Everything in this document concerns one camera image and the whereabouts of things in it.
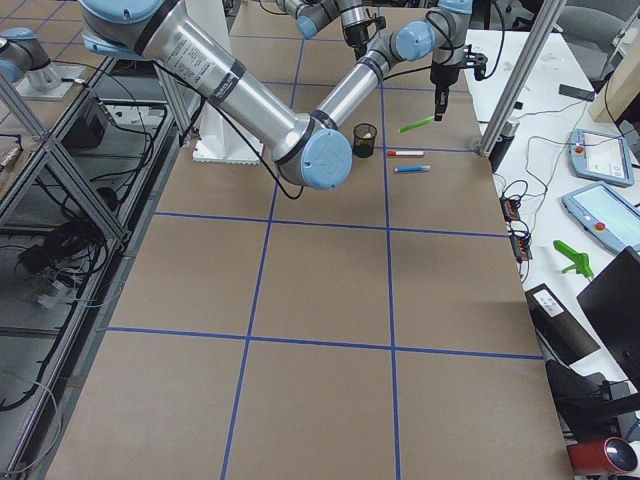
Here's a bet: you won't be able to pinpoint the green highlighter pen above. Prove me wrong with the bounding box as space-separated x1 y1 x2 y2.
398 116 435 133

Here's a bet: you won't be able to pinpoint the red white marker pen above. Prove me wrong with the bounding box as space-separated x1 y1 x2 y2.
386 149 425 157

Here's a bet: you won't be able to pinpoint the blue highlighter pen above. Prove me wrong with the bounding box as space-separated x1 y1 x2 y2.
394 165 431 174

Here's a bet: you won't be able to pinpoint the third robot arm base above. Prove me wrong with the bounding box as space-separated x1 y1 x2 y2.
1 27 85 101

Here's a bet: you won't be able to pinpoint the black mesh pen cup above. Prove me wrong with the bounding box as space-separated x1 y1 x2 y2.
352 123 377 158

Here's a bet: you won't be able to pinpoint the black smartphone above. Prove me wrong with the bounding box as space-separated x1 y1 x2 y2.
558 84 595 102

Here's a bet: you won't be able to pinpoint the blue tape grid lines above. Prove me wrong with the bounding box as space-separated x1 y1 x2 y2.
107 4 544 480

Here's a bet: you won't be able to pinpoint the upper teach pendant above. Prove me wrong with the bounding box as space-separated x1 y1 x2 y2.
568 129 635 187

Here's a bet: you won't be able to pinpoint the teach pendant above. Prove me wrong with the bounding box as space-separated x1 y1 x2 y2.
561 181 639 254
568 129 635 187

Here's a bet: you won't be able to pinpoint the orange black circuit board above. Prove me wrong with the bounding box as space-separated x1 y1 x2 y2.
499 196 533 264

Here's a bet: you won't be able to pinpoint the lower teach pendant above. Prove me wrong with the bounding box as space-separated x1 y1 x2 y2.
561 181 639 254

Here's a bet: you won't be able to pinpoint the green plastic tool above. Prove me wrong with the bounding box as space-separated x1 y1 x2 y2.
552 240 594 280

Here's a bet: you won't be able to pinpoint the brown paper table cover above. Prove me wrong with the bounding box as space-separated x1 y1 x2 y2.
47 4 574 480

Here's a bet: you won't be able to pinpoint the black box with white label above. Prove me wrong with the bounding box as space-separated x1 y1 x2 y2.
525 284 600 365

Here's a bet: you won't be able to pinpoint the black laptop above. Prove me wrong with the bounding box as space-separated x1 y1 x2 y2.
577 247 639 388

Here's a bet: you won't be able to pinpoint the red cylindrical speaker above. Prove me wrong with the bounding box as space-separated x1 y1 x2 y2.
567 437 639 476

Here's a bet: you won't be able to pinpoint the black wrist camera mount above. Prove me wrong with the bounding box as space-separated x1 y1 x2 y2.
462 44 488 81

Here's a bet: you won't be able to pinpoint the aluminium frame post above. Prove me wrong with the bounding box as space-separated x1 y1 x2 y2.
476 0 566 157

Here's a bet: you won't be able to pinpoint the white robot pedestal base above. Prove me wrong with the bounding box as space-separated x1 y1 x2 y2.
186 0 259 165

